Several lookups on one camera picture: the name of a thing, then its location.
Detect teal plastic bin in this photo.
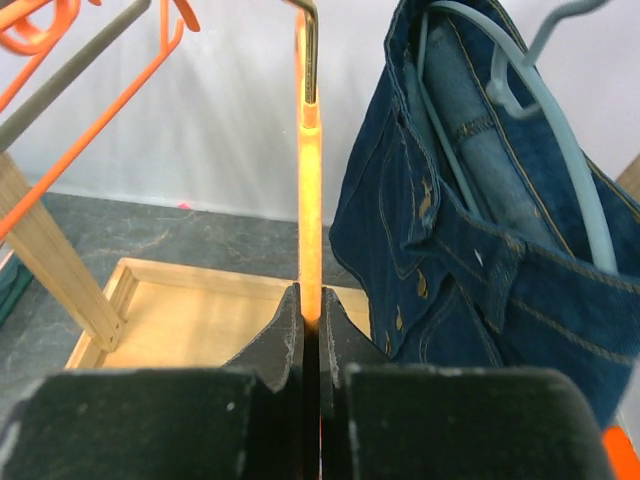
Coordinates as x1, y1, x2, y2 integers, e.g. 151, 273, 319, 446
0, 254, 33, 325

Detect orange hanger of white garment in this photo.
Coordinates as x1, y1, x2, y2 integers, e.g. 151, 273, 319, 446
288, 0, 323, 329

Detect blue-grey hanger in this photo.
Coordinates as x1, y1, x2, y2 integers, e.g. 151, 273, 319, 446
426, 1, 618, 274

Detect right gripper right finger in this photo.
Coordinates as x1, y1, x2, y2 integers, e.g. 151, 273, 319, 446
319, 289, 614, 479

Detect wooden clothes rack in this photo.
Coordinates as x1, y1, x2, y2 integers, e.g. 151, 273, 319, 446
0, 152, 640, 371

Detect orange hanger of grey garment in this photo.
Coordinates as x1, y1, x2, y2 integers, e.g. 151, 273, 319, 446
0, 0, 201, 241

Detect orange hanger of skirt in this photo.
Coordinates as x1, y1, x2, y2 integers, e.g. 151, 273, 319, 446
1, 0, 81, 110

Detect blue denim jeans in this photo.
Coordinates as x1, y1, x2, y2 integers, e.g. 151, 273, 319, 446
330, 1, 639, 427

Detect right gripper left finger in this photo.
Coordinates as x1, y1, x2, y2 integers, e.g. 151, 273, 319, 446
1, 286, 305, 479

